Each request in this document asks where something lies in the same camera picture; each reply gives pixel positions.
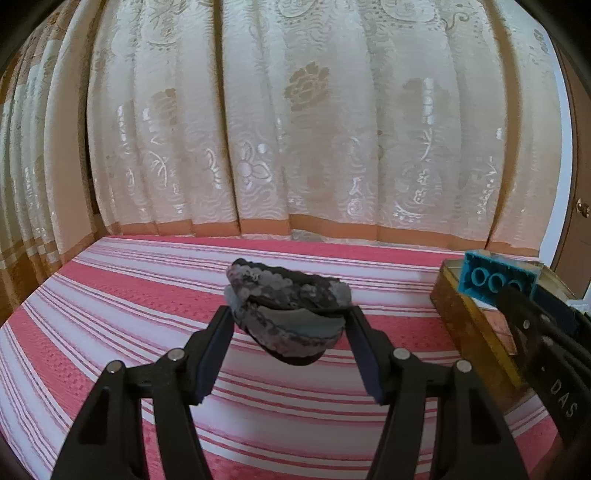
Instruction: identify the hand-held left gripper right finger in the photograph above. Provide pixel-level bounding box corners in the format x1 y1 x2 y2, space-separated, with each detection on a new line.
344 305 529 480

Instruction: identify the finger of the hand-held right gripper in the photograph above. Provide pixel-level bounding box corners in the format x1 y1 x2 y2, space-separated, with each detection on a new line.
531 288 591 363
496 282 591 467

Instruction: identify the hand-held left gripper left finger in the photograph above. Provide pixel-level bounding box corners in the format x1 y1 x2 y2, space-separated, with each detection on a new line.
50 305 236 480

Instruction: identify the blue toy building block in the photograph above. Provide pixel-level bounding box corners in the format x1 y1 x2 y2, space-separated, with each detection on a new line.
459 249 542 308

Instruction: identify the grey lace cloth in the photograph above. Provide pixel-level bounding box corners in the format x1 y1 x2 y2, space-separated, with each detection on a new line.
224 258 354 367

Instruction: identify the pink white striped bedspread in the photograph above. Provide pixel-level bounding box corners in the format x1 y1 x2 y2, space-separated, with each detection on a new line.
0 235 561 480

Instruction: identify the brown wooden door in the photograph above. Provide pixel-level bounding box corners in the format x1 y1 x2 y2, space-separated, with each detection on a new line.
551 37 591 305

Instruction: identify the cream floral lace curtain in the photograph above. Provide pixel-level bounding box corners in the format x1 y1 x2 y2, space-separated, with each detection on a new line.
0 0 566 319

